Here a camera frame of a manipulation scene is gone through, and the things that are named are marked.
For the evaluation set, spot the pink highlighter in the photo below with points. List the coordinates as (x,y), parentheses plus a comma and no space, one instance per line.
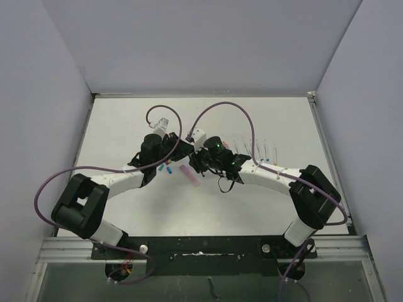
(189,174)

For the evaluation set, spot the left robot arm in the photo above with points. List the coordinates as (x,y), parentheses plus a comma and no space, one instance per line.
(82,204)

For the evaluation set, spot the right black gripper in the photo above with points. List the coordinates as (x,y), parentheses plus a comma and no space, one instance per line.
(196,161)

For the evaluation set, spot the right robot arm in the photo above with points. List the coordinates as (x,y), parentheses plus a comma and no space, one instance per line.
(312,194)

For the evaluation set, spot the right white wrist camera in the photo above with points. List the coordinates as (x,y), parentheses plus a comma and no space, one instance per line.
(197,137)

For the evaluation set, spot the green cap marker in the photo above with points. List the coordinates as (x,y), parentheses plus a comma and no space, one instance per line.
(237,147)

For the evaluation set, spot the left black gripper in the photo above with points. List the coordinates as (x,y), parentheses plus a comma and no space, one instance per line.
(184,147)

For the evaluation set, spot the yellow cap pen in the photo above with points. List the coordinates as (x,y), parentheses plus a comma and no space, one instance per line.
(275,154)

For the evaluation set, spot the light blue cap pen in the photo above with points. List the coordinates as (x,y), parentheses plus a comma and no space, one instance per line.
(261,158)

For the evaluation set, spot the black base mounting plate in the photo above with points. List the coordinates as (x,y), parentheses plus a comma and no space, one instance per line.
(266,255)

